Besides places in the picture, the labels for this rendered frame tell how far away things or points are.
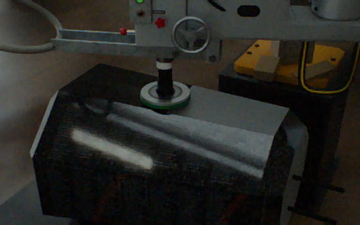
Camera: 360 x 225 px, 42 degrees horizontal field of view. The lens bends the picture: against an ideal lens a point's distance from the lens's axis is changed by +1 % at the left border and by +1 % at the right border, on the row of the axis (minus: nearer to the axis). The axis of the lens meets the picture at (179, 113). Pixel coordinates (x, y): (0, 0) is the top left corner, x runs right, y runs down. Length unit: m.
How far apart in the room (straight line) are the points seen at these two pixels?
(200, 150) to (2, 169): 1.65
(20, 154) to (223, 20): 1.96
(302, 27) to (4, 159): 2.19
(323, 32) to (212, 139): 0.59
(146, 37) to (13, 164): 1.68
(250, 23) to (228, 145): 0.48
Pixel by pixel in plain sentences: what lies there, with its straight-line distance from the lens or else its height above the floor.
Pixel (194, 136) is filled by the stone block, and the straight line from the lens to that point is 1.92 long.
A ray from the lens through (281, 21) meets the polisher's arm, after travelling 1.79.
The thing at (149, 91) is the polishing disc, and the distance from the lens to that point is 2.03.
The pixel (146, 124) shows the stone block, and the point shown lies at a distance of 2.00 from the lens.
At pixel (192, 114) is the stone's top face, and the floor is 0.82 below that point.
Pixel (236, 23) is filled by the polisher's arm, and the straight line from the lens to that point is 1.78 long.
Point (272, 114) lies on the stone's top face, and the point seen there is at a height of 0.82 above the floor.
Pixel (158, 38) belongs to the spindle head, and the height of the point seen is 1.16.
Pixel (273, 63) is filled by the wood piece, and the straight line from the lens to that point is 2.44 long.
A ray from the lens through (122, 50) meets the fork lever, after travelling 1.91.
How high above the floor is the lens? 1.82
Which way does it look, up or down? 30 degrees down
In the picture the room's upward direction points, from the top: straight up
